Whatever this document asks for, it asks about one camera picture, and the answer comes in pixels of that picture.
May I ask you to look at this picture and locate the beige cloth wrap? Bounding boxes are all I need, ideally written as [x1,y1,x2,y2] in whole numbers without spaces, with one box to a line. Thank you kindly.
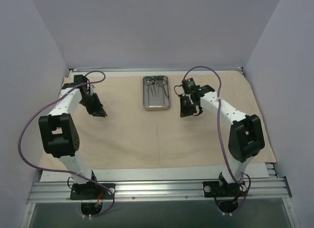
[33,70,277,171]

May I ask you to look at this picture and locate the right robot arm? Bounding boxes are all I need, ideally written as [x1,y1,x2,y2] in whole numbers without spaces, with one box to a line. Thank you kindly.
[179,78,265,195]

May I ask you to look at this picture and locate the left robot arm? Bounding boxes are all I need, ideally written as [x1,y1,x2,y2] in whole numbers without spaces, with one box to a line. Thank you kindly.
[38,74,107,198]

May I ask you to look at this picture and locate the steel surgical forceps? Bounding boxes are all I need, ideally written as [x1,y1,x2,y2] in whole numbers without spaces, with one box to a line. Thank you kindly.
[157,80,169,99]

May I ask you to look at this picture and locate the steel surgical scissors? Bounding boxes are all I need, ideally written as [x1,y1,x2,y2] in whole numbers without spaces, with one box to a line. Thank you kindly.
[144,80,157,97]

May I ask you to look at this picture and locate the steel instrument tray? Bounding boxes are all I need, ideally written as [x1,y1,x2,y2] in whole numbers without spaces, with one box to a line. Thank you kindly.
[142,75,171,111]

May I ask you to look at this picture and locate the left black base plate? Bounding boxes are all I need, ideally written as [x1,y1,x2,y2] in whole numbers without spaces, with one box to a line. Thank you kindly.
[70,182,116,200]

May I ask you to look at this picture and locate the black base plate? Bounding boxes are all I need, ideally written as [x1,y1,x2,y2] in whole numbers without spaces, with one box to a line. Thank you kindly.
[202,180,247,198]
[70,182,116,200]

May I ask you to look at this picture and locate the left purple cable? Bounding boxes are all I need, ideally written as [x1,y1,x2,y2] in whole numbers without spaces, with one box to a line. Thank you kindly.
[18,70,116,216]

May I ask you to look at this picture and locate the purple cable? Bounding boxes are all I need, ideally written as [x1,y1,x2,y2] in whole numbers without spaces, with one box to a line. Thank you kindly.
[18,70,116,216]
[183,66,251,215]

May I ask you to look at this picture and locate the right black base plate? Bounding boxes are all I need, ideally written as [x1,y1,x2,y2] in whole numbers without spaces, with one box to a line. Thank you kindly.
[202,180,247,198]

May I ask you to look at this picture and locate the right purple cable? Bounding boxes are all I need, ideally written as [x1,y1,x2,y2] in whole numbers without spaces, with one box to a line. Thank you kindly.
[183,66,251,215]

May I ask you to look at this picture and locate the aluminium front rail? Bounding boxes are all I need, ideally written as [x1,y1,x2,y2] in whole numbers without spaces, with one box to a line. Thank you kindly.
[27,177,292,203]

